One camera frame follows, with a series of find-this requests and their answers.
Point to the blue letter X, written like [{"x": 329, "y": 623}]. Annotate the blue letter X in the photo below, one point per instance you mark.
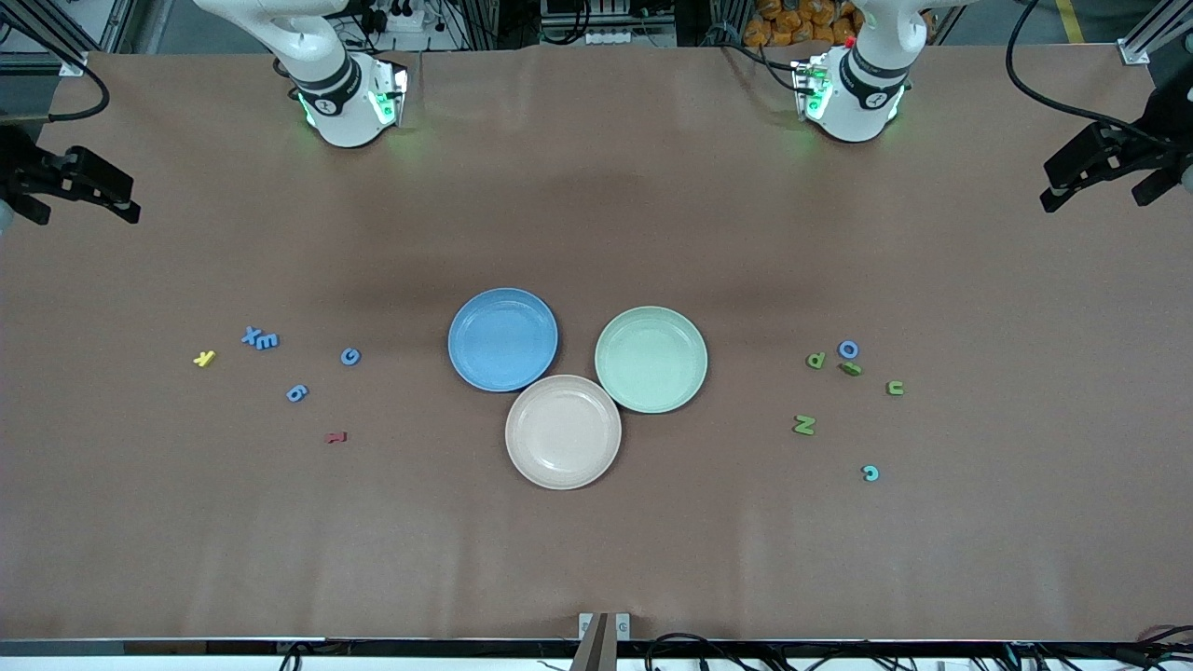
[{"x": 251, "y": 336}]

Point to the blue number 6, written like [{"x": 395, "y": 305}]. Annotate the blue number 6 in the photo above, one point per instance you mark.
[{"x": 300, "y": 389}]

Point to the white power strip with plugs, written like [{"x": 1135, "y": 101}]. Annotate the white power strip with plugs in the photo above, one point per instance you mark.
[{"x": 401, "y": 19}]

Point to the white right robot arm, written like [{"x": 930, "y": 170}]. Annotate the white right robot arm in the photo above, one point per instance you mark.
[{"x": 345, "y": 121}]

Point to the green letter P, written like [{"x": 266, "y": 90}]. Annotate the green letter P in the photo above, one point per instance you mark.
[{"x": 814, "y": 362}]

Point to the bag of oranges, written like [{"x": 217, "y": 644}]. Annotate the bag of oranges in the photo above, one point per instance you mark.
[{"x": 792, "y": 19}]

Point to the light green plate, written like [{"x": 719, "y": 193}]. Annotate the light green plate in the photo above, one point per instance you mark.
[{"x": 651, "y": 359}]

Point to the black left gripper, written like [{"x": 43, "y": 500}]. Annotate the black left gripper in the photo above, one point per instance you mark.
[{"x": 1158, "y": 142}]

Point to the black table edge rail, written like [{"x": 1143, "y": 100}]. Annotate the black table edge rail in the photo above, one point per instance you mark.
[{"x": 186, "y": 647}]

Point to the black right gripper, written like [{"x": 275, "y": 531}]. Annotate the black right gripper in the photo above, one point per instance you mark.
[{"x": 17, "y": 168}]

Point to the aluminium frame post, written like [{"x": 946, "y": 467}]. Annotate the aluminium frame post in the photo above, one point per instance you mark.
[
  {"x": 56, "y": 28},
  {"x": 1156, "y": 33}
]

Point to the beige plate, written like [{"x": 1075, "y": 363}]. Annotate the beige plate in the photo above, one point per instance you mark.
[{"x": 563, "y": 431}]

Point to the long white power strip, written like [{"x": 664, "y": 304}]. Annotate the long white power strip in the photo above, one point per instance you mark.
[{"x": 624, "y": 37}]

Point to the green letter N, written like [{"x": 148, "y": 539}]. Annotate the green letter N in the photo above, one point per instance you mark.
[{"x": 803, "y": 425}]

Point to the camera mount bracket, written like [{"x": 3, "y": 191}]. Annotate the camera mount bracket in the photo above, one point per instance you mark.
[{"x": 596, "y": 643}]

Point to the blue plate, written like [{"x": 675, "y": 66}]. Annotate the blue plate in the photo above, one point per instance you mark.
[{"x": 502, "y": 340}]

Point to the brown table cover sheet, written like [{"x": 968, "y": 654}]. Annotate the brown table cover sheet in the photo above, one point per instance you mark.
[{"x": 596, "y": 186}]

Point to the blue letter G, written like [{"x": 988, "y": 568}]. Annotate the blue letter G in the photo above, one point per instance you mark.
[{"x": 342, "y": 357}]

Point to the yellow letter K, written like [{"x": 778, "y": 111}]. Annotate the yellow letter K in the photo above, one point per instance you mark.
[{"x": 204, "y": 358}]

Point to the blue letter O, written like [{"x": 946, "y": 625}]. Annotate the blue letter O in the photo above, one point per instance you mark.
[{"x": 840, "y": 349}]

